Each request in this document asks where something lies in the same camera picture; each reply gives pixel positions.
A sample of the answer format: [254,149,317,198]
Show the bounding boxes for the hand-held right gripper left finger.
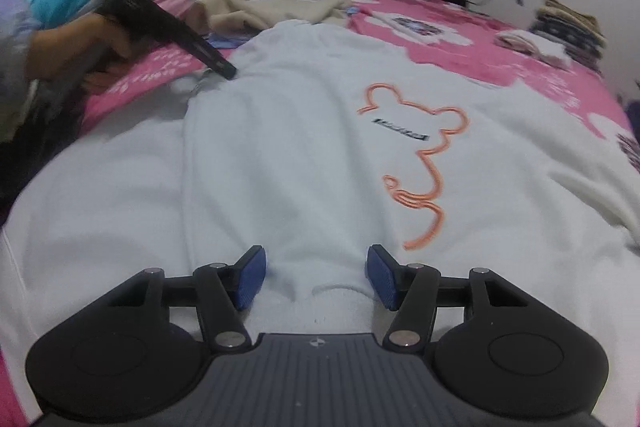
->
[102,245,267,352]

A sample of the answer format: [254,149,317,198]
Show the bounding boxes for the small folded white garment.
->
[495,29,573,68]

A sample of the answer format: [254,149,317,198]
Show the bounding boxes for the beige garment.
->
[192,0,348,32]

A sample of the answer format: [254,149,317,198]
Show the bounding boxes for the stack of folded clothes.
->
[530,0,608,70]

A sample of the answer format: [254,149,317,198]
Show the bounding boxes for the white sweatshirt with orange outline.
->
[0,19,640,348]

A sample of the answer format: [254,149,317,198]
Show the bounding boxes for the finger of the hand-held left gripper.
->
[150,2,237,81]

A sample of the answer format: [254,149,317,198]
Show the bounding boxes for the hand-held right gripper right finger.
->
[366,244,530,352]

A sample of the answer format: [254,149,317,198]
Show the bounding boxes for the person's left hand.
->
[27,14,146,95]

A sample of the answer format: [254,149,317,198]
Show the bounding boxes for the pink floral blanket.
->
[0,0,640,427]

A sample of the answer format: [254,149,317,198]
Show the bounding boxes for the blue patterned cloth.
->
[207,32,256,50]

